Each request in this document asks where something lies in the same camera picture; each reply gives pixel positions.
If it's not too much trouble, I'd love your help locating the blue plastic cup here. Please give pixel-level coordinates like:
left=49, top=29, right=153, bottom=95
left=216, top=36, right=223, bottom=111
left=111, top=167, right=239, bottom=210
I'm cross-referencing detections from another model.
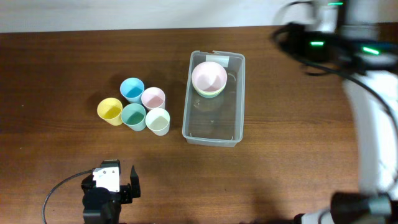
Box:
left=120, top=78, right=145, bottom=104

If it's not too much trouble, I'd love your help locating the white plastic bowl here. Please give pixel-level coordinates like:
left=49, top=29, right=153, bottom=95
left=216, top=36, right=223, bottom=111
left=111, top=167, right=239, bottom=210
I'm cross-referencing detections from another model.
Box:
left=192, top=83, right=226, bottom=95

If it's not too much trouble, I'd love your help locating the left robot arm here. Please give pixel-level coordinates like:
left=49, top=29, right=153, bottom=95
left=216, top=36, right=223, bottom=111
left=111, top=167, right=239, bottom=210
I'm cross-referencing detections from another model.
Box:
left=81, top=159, right=141, bottom=224

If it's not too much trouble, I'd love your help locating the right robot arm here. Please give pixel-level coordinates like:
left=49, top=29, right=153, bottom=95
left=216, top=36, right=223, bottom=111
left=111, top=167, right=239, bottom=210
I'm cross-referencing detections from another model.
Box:
left=272, top=1, right=397, bottom=224

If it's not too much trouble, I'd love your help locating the green plastic bowl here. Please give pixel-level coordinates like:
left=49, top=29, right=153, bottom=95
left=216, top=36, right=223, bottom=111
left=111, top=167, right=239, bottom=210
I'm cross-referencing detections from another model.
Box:
left=199, top=93, right=219, bottom=98

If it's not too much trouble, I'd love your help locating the pink plastic cup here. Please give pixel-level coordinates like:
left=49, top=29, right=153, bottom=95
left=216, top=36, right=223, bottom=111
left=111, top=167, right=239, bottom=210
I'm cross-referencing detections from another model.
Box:
left=141, top=87, right=166, bottom=111

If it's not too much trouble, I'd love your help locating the pink plastic bowl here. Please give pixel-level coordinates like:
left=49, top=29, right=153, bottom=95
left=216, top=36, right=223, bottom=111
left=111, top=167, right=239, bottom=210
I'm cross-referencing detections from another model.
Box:
left=192, top=62, right=228, bottom=91

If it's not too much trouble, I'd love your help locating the yellow plastic bowl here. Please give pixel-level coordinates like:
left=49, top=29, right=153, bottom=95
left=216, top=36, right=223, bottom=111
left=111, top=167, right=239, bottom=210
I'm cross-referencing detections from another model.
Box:
left=195, top=88, right=223, bottom=98

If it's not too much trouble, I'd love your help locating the yellow plastic cup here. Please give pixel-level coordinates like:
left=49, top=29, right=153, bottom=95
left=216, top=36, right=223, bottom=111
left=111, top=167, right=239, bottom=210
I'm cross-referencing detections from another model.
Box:
left=97, top=98, right=123, bottom=126

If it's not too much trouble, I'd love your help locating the white plastic cup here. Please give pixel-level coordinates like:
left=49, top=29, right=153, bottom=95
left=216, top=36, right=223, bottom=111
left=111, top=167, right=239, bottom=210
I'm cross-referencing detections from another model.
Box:
left=146, top=108, right=170, bottom=136

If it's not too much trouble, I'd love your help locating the green plastic cup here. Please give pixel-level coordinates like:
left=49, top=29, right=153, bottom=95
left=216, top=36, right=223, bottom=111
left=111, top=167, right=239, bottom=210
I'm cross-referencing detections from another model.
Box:
left=121, top=103, right=146, bottom=131

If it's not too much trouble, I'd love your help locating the clear plastic container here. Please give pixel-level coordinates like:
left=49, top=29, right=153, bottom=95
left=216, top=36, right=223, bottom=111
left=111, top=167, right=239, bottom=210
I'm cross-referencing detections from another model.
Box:
left=182, top=50, right=246, bottom=147

